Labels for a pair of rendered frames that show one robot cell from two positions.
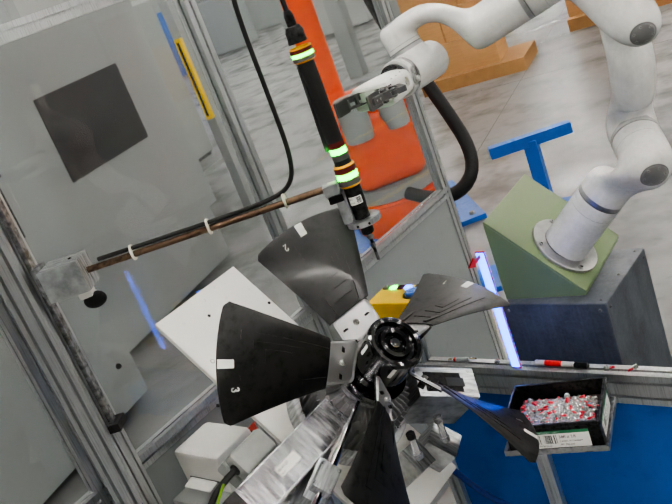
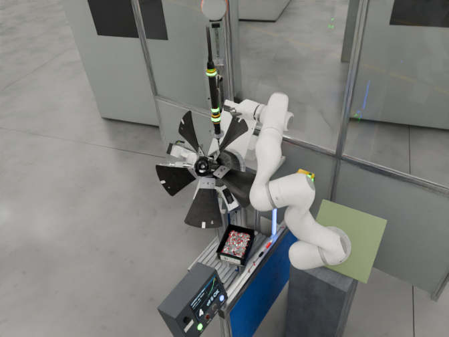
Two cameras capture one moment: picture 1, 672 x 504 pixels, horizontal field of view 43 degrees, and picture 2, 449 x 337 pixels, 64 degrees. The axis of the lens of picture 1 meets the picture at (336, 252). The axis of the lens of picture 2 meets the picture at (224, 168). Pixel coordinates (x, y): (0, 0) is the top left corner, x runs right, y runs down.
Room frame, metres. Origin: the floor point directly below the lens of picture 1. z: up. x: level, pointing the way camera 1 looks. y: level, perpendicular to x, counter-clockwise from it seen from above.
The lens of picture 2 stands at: (1.48, -1.65, 2.54)
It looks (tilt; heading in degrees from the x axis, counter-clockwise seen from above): 40 degrees down; 85
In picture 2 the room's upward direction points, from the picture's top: 5 degrees counter-clockwise
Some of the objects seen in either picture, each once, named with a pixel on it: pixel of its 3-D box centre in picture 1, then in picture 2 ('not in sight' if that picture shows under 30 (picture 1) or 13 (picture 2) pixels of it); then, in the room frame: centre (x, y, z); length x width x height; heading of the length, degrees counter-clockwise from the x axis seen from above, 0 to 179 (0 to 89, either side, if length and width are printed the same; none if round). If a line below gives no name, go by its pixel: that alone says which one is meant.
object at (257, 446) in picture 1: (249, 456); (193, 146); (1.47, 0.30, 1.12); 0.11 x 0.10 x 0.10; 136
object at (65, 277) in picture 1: (65, 277); (218, 67); (1.71, 0.54, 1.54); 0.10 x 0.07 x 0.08; 81
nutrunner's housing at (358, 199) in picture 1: (329, 127); (214, 100); (1.61, -0.08, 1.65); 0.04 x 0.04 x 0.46
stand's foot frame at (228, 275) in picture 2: not in sight; (233, 257); (1.65, 0.16, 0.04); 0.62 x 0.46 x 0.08; 46
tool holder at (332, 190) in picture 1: (351, 201); (216, 126); (1.61, -0.07, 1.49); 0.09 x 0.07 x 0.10; 81
